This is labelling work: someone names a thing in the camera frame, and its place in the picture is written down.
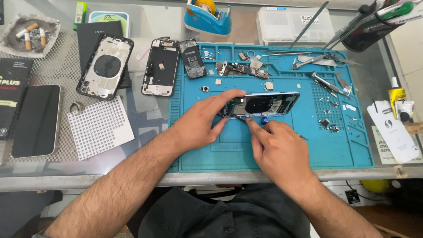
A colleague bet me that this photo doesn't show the grey precision screwdriver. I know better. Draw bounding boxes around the grey precision screwdriver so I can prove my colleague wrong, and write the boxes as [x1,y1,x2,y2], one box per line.
[309,71,352,99]

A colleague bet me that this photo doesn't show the white adhesive sticker sheet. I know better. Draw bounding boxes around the white adhesive sticker sheet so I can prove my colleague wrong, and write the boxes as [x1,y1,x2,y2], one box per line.
[67,95,135,161]

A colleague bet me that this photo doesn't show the phone logic board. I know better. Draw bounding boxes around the phone logic board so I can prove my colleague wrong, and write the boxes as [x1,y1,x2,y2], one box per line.
[216,61,270,80]

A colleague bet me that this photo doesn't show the blue phone housing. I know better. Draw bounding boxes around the blue phone housing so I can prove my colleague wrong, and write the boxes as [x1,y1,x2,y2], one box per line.
[222,91,301,119]

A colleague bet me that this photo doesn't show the flat metal pry tool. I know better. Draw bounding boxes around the flat metal pry tool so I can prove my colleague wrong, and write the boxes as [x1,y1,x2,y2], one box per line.
[297,54,338,67]

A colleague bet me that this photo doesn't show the yellow glue bottle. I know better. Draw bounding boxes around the yellow glue bottle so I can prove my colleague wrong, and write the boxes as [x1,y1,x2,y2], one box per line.
[388,77,407,119]

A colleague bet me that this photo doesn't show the black power plug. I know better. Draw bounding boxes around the black power plug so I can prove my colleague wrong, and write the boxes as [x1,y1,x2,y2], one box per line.
[345,189,361,205]

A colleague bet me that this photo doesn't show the white plastic packet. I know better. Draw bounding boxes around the white plastic packet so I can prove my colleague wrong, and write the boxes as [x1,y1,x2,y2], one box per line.
[367,100,421,164]

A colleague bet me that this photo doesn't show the clear plastic parts box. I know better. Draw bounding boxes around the clear plastic parts box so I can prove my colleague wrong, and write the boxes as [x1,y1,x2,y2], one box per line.
[256,6,336,46]

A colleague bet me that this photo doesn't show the silver finger ring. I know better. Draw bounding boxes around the silver finger ring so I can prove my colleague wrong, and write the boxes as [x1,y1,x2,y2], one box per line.
[69,101,86,116]

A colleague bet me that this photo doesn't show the black mesh tool holder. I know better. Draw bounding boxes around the black mesh tool holder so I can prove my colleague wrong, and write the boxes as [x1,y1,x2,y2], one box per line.
[341,13,403,53]

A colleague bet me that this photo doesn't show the round green label tin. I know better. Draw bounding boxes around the round green label tin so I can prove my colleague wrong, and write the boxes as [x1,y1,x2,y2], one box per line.
[88,11,130,39]

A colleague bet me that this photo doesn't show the black flat box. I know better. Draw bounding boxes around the black flat box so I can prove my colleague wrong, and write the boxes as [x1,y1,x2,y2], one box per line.
[76,20,132,89]

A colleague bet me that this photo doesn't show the person's dark clothing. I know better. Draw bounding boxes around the person's dark clothing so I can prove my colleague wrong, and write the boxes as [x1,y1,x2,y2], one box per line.
[138,183,312,238]

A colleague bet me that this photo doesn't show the phone display assembly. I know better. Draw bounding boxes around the phone display assembly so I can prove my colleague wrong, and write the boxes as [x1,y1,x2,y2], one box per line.
[141,37,181,97]

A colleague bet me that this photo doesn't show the blue silicone repair mat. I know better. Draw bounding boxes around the blue silicone repair mat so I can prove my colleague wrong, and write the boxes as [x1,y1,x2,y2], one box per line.
[167,42,375,173]

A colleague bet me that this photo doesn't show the black smartphone silver edge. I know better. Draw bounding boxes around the black smartphone silver edge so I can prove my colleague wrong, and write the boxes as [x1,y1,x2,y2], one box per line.
[11,84,63,159]

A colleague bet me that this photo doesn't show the silver screwdriver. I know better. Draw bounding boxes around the silver screwdriver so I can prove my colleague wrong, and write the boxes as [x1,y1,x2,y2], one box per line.
[292,54,327,71]

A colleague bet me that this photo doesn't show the printed paper label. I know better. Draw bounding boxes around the printed paper label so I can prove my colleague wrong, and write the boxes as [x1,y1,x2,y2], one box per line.
[371,125,423,165]

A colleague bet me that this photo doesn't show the person's right hand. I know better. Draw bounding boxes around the person's right hand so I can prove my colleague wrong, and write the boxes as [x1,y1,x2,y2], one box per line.
[246,118,314,199]

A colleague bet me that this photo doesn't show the glass ashtray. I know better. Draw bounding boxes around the glass ashtray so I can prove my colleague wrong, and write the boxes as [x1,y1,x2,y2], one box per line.
[0,13,61,59]

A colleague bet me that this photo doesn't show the black printed package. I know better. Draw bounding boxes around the black printed package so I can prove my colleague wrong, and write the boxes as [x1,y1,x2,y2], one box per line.
[0,58,34,140]

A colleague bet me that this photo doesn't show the long metal spudger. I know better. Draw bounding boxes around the long metal spudger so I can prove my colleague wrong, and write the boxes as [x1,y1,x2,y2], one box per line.
[289,1,330,49]

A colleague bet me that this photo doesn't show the green lighter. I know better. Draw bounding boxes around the green lighter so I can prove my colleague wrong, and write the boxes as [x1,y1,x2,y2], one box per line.
[73,2,88,30]

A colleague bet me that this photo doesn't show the person's left hand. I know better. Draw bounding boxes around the person's left hand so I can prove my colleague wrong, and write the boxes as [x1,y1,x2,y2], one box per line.
[170,89,247,155]

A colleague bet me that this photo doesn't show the pointed steel tweezers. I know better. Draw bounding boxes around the pointed steel tweezers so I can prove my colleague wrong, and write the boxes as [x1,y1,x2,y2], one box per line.
[325,52,364,66]

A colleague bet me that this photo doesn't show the black phone back housing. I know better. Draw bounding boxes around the black phone back housing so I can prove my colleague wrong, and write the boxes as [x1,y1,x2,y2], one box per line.
[76,33,135,101]

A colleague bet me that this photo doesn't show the black phone battery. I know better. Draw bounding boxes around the black phone battery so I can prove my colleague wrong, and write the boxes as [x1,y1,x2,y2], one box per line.
[178,39,208,80]

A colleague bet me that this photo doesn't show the yellow object under table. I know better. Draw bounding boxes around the yellow object under table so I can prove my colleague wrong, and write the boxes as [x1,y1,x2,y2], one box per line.
[360,179,391,194]

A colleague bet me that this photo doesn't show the blue tape dispenser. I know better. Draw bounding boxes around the blue tape dispenser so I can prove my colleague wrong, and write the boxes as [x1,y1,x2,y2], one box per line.
[183,0,232,36]

